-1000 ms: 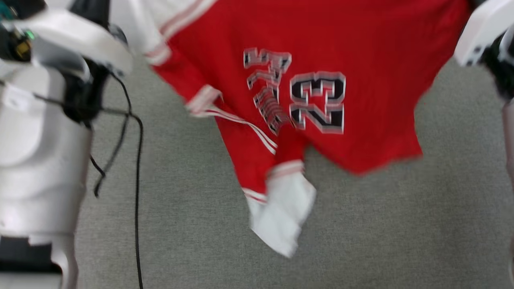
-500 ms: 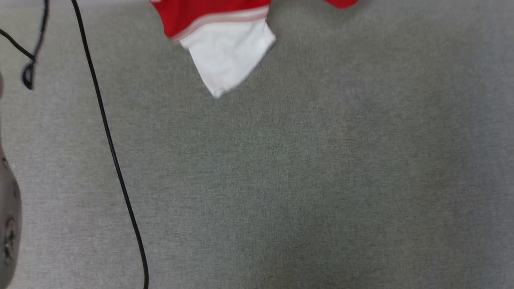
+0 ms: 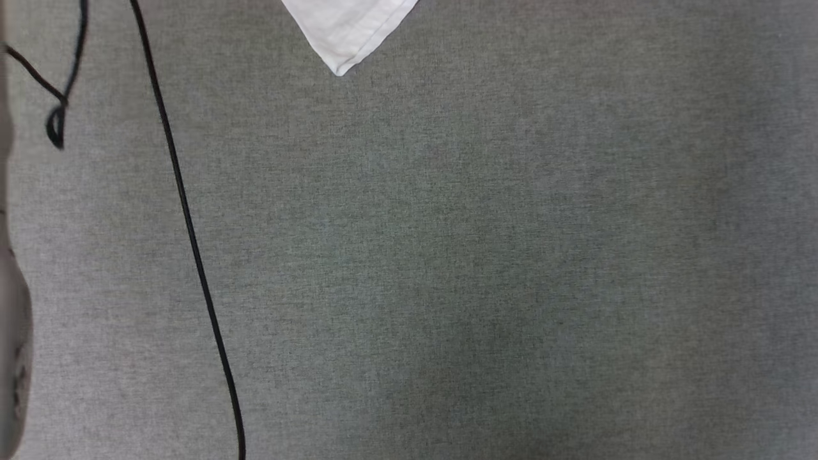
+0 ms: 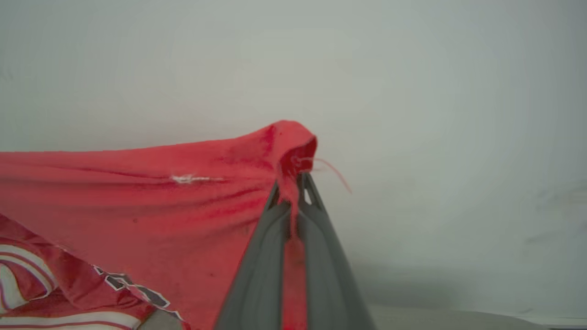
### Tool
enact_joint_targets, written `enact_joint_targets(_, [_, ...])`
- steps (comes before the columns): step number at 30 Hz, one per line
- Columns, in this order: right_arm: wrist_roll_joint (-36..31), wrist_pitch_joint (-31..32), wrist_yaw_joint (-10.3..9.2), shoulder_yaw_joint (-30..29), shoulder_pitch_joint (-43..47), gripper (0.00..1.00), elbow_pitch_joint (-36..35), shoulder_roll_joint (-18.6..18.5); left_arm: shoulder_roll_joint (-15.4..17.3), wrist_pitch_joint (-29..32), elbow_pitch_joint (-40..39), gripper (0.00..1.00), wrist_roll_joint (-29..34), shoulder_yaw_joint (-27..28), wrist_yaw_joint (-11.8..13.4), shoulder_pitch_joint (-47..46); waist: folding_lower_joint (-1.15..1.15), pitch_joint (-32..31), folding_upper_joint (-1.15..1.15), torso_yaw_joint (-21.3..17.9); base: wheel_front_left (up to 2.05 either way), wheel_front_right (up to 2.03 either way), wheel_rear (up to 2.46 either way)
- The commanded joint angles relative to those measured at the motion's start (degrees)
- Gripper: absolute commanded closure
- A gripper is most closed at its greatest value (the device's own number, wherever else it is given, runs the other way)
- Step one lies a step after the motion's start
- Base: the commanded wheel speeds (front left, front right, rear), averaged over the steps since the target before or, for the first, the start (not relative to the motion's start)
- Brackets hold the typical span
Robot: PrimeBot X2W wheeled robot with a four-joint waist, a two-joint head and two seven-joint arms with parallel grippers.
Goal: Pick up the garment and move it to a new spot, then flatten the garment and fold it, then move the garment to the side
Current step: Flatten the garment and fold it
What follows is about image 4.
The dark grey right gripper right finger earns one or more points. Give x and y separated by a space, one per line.
328 284

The red garment with white stripes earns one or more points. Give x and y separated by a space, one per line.
137 201

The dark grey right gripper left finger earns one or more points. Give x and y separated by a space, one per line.
259 284

